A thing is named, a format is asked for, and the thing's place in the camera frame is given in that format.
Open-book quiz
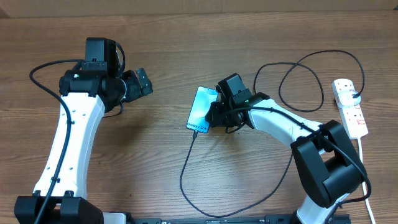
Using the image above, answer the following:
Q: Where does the white power strip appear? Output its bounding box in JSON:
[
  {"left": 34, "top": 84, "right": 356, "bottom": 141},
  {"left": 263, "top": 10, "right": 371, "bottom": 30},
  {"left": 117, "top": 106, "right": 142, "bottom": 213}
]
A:
[{"left": 331, "top": 78, "right": 368, "bottom": 139}]

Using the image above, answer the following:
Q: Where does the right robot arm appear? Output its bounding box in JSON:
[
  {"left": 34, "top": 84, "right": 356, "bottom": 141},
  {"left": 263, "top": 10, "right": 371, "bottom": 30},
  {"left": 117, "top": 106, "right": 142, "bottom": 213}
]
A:
[{"left": 205, "top": 73, "right": 369, "bottom": 223}]

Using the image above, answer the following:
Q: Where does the white power strip cord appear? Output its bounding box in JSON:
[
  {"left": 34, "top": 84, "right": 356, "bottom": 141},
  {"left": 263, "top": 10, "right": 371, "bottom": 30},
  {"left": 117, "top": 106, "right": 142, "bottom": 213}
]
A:
[{"left": 356, "top": 138, "right": 376, "bottom": 224}]

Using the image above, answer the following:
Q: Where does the white charger plug adapter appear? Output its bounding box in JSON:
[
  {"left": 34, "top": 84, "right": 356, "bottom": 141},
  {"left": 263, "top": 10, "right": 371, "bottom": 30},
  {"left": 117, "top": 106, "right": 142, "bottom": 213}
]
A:
[{"left": 336, "top": 90, "right": 361, "bottom": 108}]

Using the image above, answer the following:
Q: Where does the blue Galaxy smartphone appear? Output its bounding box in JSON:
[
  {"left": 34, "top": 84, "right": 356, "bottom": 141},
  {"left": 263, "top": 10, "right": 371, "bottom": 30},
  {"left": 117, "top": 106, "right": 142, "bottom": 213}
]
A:
[{"left": 186, "top": 86, "right": 218, "bottom": 133}]

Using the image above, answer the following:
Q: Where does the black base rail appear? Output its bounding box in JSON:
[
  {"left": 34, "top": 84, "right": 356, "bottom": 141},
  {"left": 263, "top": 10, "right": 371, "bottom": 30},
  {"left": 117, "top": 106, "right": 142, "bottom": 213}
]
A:
[{"left": 102, "top": 211, "right": 352, "bottom": 224}]

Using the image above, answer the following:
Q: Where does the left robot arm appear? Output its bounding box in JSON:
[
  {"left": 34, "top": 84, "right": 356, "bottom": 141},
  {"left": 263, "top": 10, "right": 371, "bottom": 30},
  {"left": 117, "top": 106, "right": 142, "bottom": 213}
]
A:
[{"left": 14, "top": 37, "right": 153, "bottom": 223}]

